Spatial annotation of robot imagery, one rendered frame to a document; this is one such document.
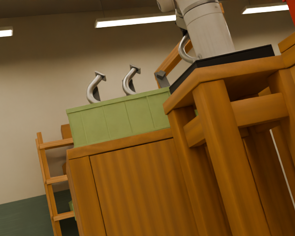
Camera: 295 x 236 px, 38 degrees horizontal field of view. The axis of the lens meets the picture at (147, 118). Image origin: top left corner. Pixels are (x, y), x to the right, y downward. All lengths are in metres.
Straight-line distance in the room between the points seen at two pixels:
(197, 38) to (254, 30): 8.82
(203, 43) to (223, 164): 0.40
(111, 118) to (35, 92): 6.51
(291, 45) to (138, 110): 0.81
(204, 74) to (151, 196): 0.53
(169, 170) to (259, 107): 0.46
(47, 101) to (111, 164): 6.61
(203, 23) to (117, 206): 0.66
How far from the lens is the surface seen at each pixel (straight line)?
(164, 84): 2.00
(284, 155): 1.57
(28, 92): 8.10
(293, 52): 0.96
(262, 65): 1.24
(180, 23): 2.06
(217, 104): 1.15
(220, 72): 1.18
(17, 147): 7.82
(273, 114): 1.23
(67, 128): 7.43
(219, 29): 1.35
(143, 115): 1.64
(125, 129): 1.62
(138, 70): 2.02
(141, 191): 1.50
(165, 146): 1.54
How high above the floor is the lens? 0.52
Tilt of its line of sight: 12 degrees up
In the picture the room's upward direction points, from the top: 14 degrees counter-clockwise
